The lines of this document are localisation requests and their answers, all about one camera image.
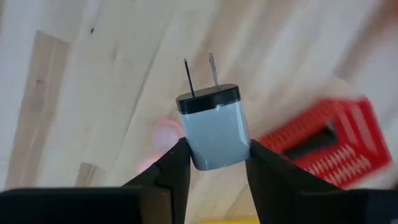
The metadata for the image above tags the grey and black wall charger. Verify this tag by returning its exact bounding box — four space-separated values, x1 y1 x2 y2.
175 52 252 172

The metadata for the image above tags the yellow plastic basket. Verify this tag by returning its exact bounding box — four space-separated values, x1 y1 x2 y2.
198 215 261 224

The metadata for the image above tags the pink-capped hourglass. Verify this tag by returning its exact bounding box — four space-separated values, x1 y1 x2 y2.
136 119 186 175

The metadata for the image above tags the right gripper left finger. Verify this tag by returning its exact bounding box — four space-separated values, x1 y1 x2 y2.
0 136 192 224

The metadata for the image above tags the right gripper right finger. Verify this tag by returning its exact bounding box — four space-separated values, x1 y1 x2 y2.
245 139 398 224

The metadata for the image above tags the red plastic basket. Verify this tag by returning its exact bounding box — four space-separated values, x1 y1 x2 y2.
257 98 393 190

